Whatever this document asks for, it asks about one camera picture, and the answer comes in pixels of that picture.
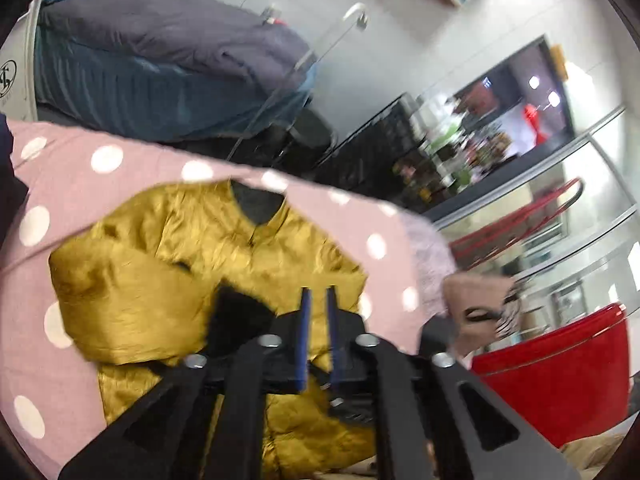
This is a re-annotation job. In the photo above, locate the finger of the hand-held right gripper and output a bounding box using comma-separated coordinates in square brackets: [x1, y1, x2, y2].
[307, 360, 377, 423]

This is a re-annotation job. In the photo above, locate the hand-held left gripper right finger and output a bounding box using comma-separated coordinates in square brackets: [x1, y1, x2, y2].
[326, 286, 583, 480]

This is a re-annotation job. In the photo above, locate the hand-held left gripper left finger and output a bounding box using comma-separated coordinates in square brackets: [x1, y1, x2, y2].
[57, 287, 313, 480]

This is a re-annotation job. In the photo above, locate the gold patterned satin jacket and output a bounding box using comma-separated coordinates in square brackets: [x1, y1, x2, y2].
[49, 180, 378, 478]

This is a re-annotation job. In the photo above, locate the mauve textured mattress cover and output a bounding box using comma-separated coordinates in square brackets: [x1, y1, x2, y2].
[402, 212, 458, 321]

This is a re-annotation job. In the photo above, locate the pink paper bag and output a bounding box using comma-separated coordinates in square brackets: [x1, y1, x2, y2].
[442, 272, 526, 361]

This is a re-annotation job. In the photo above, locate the red plastic chair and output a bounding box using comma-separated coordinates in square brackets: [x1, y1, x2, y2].
[470, 302, 632, 448]

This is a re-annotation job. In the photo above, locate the black round stool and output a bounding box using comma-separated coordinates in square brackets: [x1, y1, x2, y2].
[240, 107, 338, 171]

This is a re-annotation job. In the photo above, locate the black shelf with bottles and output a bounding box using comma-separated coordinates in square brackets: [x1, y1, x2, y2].
[392, 95, 521, 201]

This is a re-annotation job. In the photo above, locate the beige cloth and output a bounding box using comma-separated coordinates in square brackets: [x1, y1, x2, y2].
[560, 430, 628, 468]

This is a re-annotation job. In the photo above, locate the pink polka dot blanket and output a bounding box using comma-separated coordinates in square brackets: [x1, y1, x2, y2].
[7, 120, 453, 453]

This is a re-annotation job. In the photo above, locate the clear acrylic stand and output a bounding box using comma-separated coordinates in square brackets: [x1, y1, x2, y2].
[227, 2, 371, 161]

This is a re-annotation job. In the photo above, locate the dark purple grey duvet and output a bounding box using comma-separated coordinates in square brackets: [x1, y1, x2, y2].
[32, 25, 318, 143]

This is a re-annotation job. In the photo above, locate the black wire rack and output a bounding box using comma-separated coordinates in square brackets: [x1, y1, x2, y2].
[312, 92, 426, 206]

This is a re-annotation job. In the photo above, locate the wall television screen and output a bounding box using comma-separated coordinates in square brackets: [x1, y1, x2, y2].
[452, 35, 576, 161]

